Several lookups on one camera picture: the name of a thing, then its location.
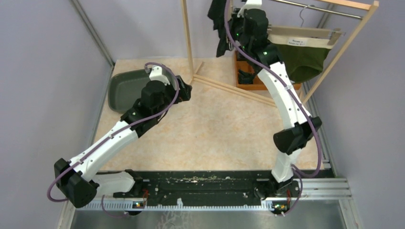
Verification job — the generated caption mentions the green underwear with cream waistband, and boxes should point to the green underwear with cream waistband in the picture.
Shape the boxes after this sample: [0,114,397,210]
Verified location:
[268,34,334,83]

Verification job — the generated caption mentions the black striped garment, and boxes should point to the black striped garment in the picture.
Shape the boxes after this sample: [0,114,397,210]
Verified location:
[207,0,234,58]

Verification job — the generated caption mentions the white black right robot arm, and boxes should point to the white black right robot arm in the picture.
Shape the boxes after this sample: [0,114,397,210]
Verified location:
[224,6,322,197]

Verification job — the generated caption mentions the beige clip hanger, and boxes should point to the beige clip hanger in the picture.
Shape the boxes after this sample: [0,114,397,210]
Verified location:
[267,5,346,45]

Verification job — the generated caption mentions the dark rolled sock front left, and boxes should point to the dark rolled sock front left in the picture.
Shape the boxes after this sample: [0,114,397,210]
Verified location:
[238,70,256,84]

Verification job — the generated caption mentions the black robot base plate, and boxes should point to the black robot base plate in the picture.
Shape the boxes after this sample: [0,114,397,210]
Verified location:
[113,170,318,210]

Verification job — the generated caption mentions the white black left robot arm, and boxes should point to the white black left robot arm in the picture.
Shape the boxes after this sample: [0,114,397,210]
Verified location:
[54,76,192,208]

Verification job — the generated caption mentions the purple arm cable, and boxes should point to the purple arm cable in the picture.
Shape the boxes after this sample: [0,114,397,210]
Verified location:
[224,0,323,217]
[46,62,181,219]

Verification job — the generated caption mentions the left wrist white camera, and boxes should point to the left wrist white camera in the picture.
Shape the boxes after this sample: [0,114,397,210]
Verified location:
[149,65,172,85]

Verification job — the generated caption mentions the light wooden clothes rack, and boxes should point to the light wooden clothes rack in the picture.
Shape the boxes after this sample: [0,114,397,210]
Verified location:
[180,0,380,108]

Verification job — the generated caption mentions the grey-green plastic tub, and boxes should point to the grey-green plastic tub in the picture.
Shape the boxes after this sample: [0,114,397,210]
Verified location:
[108,70,150,114]

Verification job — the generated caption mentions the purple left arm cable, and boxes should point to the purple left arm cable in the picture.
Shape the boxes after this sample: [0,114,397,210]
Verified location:
[46,62,181,219]

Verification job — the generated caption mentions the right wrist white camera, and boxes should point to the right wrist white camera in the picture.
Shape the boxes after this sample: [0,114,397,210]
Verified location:
[237,0,262,18]

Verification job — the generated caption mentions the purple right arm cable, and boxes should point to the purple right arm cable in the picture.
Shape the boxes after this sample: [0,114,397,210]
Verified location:
[224,0,323,217]

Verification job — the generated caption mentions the wrist white camera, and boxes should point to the wrist white camera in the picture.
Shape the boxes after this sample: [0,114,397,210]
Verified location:
[237,0,262,18]
[149,65,172,85]

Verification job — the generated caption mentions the aluminium front rail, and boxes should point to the aluminium front rail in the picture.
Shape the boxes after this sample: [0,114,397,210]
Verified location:
[80,178,352,214]

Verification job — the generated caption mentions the orange wooden compartment tray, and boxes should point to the orange wooden compartment tray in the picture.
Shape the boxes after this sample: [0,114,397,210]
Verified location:
[233,52,302,92]

